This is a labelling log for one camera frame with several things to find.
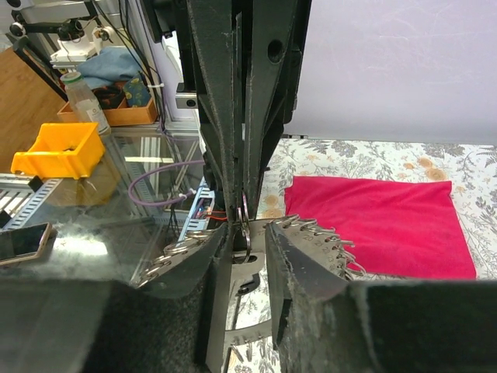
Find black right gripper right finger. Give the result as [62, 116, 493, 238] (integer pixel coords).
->
[265, 221, 496, 372]

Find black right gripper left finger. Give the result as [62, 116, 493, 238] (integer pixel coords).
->
[1, 223, 233, 372]

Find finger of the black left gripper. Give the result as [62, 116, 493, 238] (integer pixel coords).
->
[243, 1, 311, 218]
[187, 1, 243, 233]

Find blue cloth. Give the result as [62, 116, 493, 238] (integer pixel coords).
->
[77, 47, 142, 89]

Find pink folded cloth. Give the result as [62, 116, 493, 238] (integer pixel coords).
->
[284, 176, 477, 280]

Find wooden tray box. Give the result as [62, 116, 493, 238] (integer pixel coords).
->
[57, 99, 158, 127]

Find clear plastic bottle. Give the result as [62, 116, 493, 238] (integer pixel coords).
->
[61, 71, 111, 136]

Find smartphone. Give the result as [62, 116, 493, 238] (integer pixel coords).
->
[0, 223, 53, 266]

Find yellow plastic bin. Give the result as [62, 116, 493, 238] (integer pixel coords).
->
[11, 122, 105, 180]

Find floral tablecloth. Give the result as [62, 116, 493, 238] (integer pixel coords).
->
[228, 138, 497, 373]

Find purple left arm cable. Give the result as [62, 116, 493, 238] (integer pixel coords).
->
[127, 159, 207, 206]

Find blue slotted cable duct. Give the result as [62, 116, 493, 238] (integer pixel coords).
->
[1, 173, 62, 231]

